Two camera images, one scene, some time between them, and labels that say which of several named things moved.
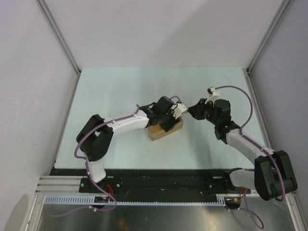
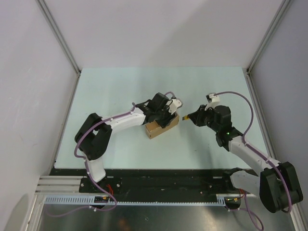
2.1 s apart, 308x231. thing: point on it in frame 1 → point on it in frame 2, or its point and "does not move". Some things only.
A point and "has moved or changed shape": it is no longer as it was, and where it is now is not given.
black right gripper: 198,108 → 197,117
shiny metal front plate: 255,214 does not move
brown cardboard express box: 156,131 has moved or changed shape
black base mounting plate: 155,182 does not move
